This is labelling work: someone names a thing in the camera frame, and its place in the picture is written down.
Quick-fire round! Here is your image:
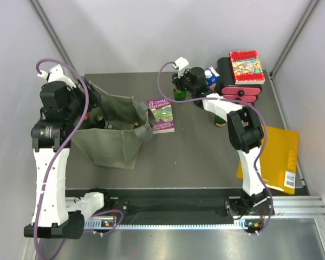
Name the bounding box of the aluminium frame rail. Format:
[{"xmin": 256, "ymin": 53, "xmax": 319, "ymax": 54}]
[{"xmin": 32, "ymin": 196, "xmax": 325, "ymax": 231}]

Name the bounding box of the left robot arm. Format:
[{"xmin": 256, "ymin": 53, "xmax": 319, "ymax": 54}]
[{"xmin": 23, "ymin": 80, "xmax": 112, "ymax": 239}]

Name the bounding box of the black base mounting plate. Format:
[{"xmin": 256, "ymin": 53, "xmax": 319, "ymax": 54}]
[{"xmin": 105, "ymin": 188, "xmax": 271, "ymax": 225}]

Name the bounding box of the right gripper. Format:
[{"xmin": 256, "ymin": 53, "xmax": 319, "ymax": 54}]
[{"xmin": 172, "ymin": 69, "xmax": 196, "ymax": 94}]

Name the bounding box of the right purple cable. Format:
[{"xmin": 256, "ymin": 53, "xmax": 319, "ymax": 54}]
[{"xmin": 157, "ymin": 61, "xmax": 275, "ymax": 235}]

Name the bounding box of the red comic book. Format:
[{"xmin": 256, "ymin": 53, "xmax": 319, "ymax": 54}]
[{"xmin": 229, "ymin": 49, "xmax": 265, "ymax": 85}]

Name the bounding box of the black pink drawer unit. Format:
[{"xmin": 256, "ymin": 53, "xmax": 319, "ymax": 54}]
[{"xmin": 215, "ymin": 57, "xmax": 262, "ymax": 104}]

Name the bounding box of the yellow folder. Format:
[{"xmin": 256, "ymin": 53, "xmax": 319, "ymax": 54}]
[{"xmin": 237, "ymin": 126, "xmax": 298, "ymax": 196}]

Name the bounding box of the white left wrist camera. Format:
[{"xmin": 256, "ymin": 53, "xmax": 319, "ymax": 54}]
[{"xmin": 37, "ymin": 65, "xmax": 76, "ymax": 88}]

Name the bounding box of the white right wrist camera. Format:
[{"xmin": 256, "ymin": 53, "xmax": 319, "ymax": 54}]
[{"xmin": 172, "ymin": 57, "xmax": 190, "ymax": 78}]

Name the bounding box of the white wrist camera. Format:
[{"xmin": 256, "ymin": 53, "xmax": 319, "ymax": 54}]
[
  {"xmin": 172, "ymin": 57, "xmax": 190, "ymax": 78},
  {"xmin": 37, "ymin": 65, "xmax": 76, "ymax": 88}
]

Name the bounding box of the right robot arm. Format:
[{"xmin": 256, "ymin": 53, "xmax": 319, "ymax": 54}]
[{"xmin": 172, "ymin": 62, "xmax": 268, "ymax": 216}]

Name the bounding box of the blue juice carton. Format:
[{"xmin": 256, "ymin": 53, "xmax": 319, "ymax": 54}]
[{"xmin": 204, "ymin": 67, "xmax": 220, "ymax": 90}]

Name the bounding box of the green canvas bag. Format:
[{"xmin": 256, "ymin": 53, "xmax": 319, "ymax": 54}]
[{"xmin": 71, "ymin": 83, "xmax": 155, "ymax": 170}]

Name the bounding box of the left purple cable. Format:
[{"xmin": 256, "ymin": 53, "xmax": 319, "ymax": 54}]
[{"xmin": 32, "ymin": 57, "xmax": 124, "ymax": 260}]

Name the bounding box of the purple cable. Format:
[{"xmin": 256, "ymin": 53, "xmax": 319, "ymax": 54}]
[
  {"xmin": 32, "ymin": 57, "xmax": 124, "ymax": 260},
  {"xmin": 157, "ymin": 61, "xmax": 275, "ymax": 235}
]

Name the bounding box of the purple treehouse book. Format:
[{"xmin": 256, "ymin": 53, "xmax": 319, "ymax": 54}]
[{"xmin": 147, "ymin": 99, "xmax": 174, "ymax": 134}]

